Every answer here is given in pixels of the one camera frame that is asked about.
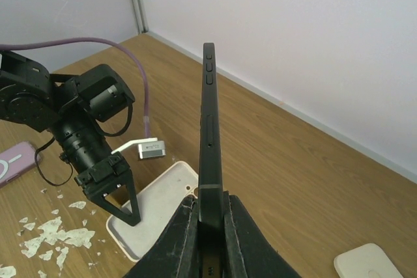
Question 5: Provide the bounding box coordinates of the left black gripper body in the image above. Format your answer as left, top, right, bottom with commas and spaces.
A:
53, 121, 129, 193

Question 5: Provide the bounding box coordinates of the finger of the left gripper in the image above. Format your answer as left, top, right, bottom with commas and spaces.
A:
126, 171, 141, 225
85, 191, 134, 226

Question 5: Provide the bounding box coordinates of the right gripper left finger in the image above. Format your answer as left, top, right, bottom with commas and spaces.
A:
125, 196, 199, 278

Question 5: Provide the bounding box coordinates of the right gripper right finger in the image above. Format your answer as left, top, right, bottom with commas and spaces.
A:
223, 193, 300, 278

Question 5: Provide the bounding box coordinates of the beige phone case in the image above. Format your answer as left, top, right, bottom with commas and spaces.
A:
106, 161, 198, 262

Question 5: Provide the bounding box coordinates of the black smartphone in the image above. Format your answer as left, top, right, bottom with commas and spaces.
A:
198, 42, 224, 277

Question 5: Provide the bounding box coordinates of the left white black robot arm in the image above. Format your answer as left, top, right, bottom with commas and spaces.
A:
1, 51, 141, 226

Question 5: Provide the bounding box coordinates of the purple phone in case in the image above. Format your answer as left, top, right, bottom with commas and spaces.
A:
0, 141, 41, 187

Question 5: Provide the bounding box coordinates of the white phone face down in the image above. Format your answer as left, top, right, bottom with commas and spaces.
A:
334, 243, 403, 278

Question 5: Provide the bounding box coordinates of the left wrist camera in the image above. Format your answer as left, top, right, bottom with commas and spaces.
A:
111, 137, 166, 160

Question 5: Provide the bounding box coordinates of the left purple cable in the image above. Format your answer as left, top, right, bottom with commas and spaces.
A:
0, 36, 152, 141

